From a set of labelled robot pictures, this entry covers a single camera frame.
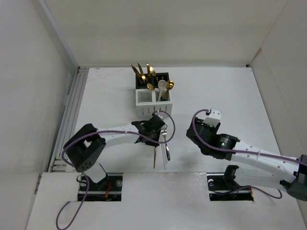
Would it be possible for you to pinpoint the rose gold spoon green handle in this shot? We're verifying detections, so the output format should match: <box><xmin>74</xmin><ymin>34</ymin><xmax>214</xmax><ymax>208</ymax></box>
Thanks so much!
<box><xmin>147</xmin><ymin>83</ymin><xmax>155</xmax><ymax>91</ymax></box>

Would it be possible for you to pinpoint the white ceramic spoon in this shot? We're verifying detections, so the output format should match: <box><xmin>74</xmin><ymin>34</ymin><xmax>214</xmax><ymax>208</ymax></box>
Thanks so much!
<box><xmin>158</xmin><ymin>80</ymin><xmax>167</xmax><ymax>101</ymax></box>

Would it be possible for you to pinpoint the gold fork green handle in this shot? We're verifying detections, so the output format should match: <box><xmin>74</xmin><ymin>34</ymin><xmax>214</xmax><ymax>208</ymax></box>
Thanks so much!
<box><xmin>149</xmin><ymin>66</ymin><xmax>156</xmax><ymax>77</ymax></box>

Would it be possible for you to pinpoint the rose gold knife green handle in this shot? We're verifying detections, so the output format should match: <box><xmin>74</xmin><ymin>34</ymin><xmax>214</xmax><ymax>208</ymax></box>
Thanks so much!
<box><xmin>146</xmin><ymin>63</ymin><xmax>152</xmax><ymax>83</ymax></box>

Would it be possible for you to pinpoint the rose gold fork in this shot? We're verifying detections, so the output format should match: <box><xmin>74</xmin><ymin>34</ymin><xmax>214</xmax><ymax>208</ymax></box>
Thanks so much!
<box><xmin>153</xmin><ymin>146</ymin><xmax>158</xmax><ymax>169</ymax></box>

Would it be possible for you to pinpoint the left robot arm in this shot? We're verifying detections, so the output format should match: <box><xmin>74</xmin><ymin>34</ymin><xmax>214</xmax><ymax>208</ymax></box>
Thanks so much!
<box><xmin>63</xmin><ymin>115</ymin><xmax>165</xmax><ymax>190</ymax></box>

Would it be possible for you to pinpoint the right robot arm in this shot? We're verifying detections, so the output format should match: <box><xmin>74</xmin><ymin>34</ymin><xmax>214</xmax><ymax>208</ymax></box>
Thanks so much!
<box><xmin>186</xmin><ymin>116</ymin><xmax>307</xmax><ymax>201</ymax></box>

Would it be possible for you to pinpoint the white utensil caddy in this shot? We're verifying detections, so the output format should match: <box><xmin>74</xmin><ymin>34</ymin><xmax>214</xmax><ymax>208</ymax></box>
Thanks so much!
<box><xmin>135</xmin><ymin>89</ymin><xmax>173</xmax><ymax>117</ymax></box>

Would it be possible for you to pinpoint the black utensil caddy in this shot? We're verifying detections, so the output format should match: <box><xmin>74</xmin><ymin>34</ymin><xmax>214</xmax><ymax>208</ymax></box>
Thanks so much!
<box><xmin>135</xmin><ymin>72</ymin><xmax>169</xmax><ymax>89</ymax></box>

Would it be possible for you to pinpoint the silver fork green handle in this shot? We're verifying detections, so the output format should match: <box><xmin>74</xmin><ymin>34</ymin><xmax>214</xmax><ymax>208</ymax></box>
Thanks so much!
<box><xmin>161</xmin><ymin>125</ymin><xmax>171</xmax><ymax>162</ymax></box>

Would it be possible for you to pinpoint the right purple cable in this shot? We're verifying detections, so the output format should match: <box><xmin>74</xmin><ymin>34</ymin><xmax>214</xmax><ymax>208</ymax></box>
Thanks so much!
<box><xmin>192</xmin><ymin>109</ymin><xmax>307</xmax><ymax>199</ymax></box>

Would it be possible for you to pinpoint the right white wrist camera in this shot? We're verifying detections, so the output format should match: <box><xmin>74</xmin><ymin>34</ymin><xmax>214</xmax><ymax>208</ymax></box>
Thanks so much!
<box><xmin>203</xmin><ymin>108</ymin><xmax>221</xmax><ymax>127</ymax></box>

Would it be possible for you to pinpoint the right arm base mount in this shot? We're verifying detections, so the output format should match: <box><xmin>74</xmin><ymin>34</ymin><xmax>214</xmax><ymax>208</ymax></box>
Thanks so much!
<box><xmin>207</xmin><ymin>165</ymin><xmax>254</xmax><ymax>201</ymax></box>

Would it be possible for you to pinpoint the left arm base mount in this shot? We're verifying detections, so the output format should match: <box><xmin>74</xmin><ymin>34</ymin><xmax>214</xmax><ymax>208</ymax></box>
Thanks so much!
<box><xmin>76</xmin><ymin>163</ymin><xmax>123</xmax><ymax>202</ymax></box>

